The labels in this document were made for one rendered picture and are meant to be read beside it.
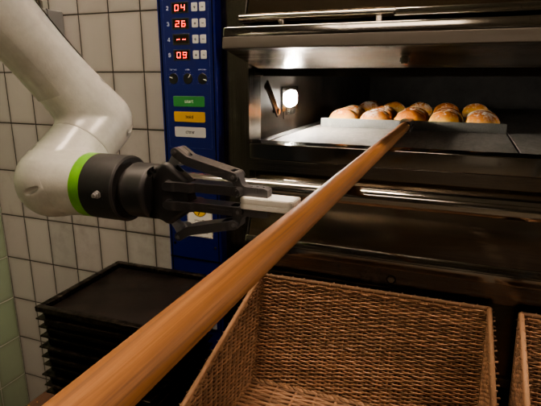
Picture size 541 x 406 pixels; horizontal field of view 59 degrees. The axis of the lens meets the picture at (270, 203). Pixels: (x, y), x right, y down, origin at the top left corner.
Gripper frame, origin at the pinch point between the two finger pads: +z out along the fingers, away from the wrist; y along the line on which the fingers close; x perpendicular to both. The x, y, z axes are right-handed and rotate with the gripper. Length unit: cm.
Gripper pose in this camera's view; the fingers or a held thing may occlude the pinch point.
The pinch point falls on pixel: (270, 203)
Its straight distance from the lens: 59.9
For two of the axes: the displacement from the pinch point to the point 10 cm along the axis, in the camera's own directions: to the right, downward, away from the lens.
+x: -3.7, 2.4, -9.0
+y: 0.0, 9.7, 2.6
